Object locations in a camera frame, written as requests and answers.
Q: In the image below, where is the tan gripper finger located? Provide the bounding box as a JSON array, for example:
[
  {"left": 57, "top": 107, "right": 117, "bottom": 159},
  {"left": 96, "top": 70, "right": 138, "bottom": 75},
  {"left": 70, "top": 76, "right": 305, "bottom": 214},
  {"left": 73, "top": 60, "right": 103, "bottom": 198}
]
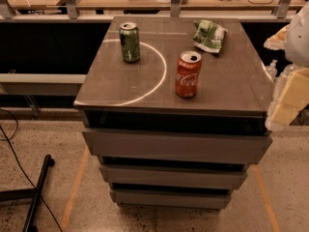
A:
[
  {"left": 264, "top": 26, "right": 287, "bottom": 50},
  {"left": 266, "top": 67, "right": 309, "bottom": 131}
]

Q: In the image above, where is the green soda can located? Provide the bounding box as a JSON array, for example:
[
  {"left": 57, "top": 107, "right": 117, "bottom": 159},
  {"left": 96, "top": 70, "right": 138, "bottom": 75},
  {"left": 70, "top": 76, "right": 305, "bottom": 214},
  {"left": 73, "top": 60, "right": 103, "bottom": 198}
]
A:
[{"left": 119, "top": 21, "right": 140, "bottom": 63}]

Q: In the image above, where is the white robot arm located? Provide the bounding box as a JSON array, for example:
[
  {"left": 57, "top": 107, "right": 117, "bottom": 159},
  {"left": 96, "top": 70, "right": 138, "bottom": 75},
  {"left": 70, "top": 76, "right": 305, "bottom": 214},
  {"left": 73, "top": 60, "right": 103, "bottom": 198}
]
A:
[{"left": 264, "top": 2, "right": 309, "bottom": 131}]

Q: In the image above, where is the red Coca-Cola can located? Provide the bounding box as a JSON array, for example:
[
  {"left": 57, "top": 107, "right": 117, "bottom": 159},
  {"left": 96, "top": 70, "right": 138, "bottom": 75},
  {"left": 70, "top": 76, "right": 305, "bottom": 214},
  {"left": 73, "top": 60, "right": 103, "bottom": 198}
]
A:
[{"left": 175, "top": 50, "right": 202, "bottom": 99}]

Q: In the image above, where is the clear sanitizer bottle left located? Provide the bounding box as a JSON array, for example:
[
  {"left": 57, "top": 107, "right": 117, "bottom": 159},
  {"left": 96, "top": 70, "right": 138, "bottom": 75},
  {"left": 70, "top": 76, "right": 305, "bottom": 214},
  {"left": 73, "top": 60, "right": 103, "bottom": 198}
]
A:
[{"left": 266, "top": 60, "right": 277, "bottom": 79}]

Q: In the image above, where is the grey drawer cabinet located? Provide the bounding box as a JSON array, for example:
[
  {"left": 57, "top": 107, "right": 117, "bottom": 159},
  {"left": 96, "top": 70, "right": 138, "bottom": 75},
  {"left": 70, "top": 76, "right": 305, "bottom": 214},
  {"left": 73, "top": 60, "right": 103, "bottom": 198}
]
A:
[{"left": 74, "top": 16, "right": 273, "bottom": 210}]

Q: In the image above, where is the black stand leg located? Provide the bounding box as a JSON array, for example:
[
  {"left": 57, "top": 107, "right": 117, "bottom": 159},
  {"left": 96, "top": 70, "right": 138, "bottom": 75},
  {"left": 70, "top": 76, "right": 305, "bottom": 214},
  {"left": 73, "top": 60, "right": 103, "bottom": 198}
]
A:
[{"left": 0, "top": 155, "right": 55, "bottom": 232}]

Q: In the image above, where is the black floor cable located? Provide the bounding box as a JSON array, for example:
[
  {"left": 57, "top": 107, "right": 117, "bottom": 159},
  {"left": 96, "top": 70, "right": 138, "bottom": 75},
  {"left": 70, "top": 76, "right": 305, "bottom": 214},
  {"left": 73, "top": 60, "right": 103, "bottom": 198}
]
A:
[{"left": 0, "top": 107, "right": 64, "bottom": 232}]

